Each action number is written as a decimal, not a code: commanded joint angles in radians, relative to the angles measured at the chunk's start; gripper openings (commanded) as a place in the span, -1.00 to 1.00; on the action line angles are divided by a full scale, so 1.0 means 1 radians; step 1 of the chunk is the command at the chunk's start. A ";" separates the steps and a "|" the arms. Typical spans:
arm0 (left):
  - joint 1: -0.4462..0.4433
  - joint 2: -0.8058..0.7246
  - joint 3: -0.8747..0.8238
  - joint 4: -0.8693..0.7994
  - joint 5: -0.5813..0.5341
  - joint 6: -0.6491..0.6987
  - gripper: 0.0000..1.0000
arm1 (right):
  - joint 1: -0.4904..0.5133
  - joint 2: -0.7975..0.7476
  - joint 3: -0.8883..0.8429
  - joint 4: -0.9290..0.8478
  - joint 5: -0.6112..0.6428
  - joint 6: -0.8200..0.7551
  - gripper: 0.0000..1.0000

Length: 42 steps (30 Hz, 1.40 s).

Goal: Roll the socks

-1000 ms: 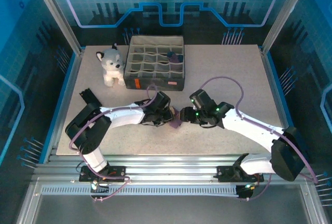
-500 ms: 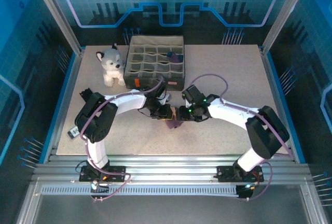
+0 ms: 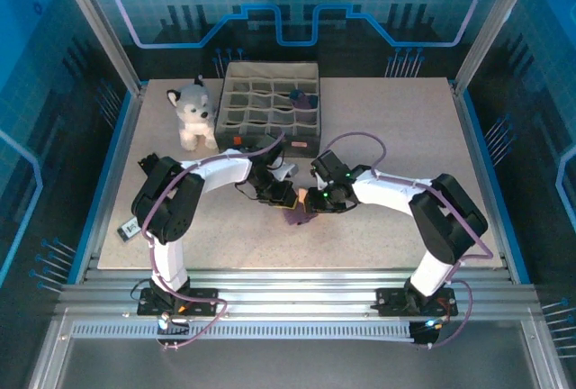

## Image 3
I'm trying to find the slotted grey cable duct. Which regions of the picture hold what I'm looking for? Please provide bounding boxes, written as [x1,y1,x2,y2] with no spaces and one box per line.
[69,321,418,341]

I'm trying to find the long aluminium frame beam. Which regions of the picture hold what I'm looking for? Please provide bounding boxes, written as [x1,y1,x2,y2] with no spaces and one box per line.
[53,266,541,318]

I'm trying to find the purple sock with tan toe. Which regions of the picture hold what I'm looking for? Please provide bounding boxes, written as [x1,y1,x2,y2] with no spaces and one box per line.
[279,185,320,227]

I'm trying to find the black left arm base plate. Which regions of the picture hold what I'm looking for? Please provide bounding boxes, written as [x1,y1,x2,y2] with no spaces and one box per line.
[137,287,221,318]

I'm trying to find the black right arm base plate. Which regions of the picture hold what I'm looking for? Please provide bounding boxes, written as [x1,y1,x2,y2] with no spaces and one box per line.
[375,287,459,318]

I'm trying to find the grey white husky plush toy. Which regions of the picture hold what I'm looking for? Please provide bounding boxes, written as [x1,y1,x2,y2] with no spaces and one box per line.
[166,74,221,152]

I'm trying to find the purple sock with orange cuff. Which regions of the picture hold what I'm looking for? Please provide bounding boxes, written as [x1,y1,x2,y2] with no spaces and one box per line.
[289,89,320,112]

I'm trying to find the grey metal platform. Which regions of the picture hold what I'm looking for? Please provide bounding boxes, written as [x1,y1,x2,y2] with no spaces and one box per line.
[26,312,571,389]

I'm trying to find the aluminium side rail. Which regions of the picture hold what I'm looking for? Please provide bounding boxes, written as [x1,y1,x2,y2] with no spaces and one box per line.
[451,82,532,285]
[74,85,148,285]

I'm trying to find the aluminium frame post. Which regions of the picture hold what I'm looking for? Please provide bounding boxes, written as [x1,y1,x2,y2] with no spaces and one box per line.
[49,0,146,94]
[452,0,544,94]

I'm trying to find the grey fabric divider box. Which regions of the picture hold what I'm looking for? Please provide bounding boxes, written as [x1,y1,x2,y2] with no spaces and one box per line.
[214,60,323,159]

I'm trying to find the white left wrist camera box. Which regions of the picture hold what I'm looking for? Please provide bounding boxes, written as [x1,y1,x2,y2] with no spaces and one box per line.
[271,160,300,182]

